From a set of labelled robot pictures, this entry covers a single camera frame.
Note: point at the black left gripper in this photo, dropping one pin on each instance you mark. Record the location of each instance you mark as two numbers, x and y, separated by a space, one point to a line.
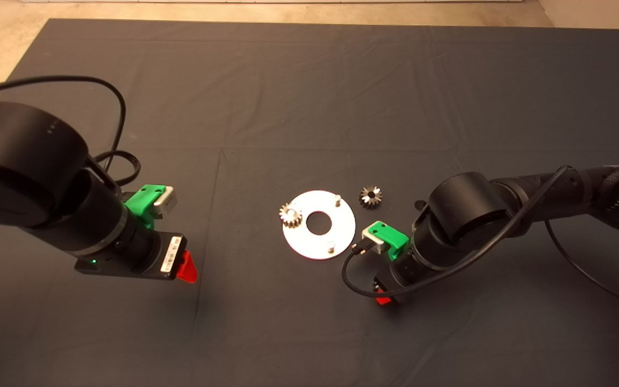
137 258

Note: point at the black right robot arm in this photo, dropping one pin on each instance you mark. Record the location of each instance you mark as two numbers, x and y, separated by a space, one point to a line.
465 204

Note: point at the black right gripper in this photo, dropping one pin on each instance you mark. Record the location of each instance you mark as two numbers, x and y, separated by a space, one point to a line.
403 277

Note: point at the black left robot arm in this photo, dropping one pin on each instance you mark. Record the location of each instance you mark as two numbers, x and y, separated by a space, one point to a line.
19 161

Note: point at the green left camera mount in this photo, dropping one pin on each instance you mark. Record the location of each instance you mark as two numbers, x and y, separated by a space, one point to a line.
140 201

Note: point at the silver right camera box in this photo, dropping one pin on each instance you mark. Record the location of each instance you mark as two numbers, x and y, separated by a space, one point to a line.
372 237

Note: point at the round metal carrier plate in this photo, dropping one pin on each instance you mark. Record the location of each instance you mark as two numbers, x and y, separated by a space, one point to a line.
309 248

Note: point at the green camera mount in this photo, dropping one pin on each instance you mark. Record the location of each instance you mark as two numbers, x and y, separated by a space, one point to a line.
390 236
140 201

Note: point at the silver left camera box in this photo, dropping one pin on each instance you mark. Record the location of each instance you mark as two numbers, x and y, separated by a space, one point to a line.
165 203

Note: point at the green right camera mount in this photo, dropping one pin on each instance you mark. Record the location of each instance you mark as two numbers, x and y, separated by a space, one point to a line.
390 236

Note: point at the silver camera box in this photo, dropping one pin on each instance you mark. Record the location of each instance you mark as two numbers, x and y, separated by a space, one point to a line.
165 203
372 237

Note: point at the dark grey table cloth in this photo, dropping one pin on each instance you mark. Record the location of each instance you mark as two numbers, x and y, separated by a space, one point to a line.
309 80

